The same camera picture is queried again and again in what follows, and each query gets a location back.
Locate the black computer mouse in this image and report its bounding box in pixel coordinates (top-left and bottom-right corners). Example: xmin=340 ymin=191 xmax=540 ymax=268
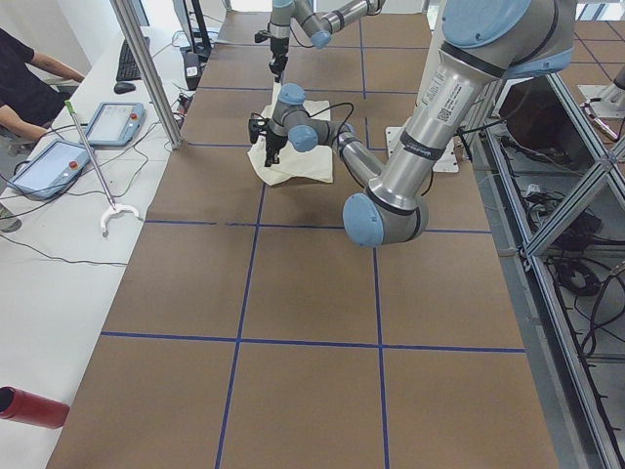
xmin=113 ymin=82 xmax=136 ymax=95

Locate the cream long sleeve cat shirt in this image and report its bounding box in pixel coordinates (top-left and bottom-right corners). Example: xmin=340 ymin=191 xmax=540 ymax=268
xmin=247 ymin=82 xmax=333 ymax=186

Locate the black power adapter white label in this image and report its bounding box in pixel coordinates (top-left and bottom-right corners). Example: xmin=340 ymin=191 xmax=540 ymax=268
xmin=183 ymin=51 xmax=202 ymax=91

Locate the white pillar with base plate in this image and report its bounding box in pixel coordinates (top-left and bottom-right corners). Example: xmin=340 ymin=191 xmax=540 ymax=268
xmin=384 ymin=2 xmax=470 ymax=178

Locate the black keyboard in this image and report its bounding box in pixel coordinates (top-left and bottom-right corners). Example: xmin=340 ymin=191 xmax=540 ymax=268
xmin=116 ymin=40 xmax=142 ymax=82

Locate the far blue teach pendant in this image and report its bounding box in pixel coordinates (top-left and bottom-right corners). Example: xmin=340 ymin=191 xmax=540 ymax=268
xmin=85 ymin=102 xmax=146 ymax=148

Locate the reacher grabber stick white claw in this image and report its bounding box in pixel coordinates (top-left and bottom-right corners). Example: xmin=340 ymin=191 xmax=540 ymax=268
xmin=64 ymin=100 xmax=142 ymax=237

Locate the person in black shirt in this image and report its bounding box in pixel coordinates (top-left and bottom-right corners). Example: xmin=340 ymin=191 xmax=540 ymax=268
xmin=1 ymin=29 xmax=85 ymax=142

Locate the aluminium frame post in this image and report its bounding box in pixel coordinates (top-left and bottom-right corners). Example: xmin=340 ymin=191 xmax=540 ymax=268
xmin=109 ymin=0 xmax=183 ymax=149

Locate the blue teach pendant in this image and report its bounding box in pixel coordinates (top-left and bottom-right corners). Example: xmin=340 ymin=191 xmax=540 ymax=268
xmin=8 ymin=139 xmax=90 ymax=200
xmin=85 ymin=102 xmax=146 ymax=148

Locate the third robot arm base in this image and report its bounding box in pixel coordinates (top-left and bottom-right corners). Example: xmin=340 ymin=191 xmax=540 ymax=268
xmin=578 ymin=68 xmax=624 ymax=118

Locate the near blue teach pendant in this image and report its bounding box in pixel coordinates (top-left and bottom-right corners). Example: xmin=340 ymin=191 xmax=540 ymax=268
xmin=8 ymin=139 xmax=90 ymax=200

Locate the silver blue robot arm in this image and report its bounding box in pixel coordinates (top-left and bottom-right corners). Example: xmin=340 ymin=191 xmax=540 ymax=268
xmin=248 ymin=0 xmax=576 ymax=247
xmin=255 ymin=0 xmax=386 ymax=83

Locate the red cylinder bottle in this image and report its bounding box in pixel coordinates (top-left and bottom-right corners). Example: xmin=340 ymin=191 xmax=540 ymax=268
xmin=1 ymin=386 xmax=70 ymax=429

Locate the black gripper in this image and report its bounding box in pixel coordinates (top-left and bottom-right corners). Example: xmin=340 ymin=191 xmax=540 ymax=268
xmin=269 ymin=37 xmax=289 ymax=82
xmin=264 ymin=130 xmax=287 ymax=167

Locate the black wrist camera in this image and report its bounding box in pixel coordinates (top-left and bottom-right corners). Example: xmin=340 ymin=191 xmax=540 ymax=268
xmin=254 ymin=30 xmax=271 ymax=44
xmin=248 ymin=117 xmax=269 ymax=145

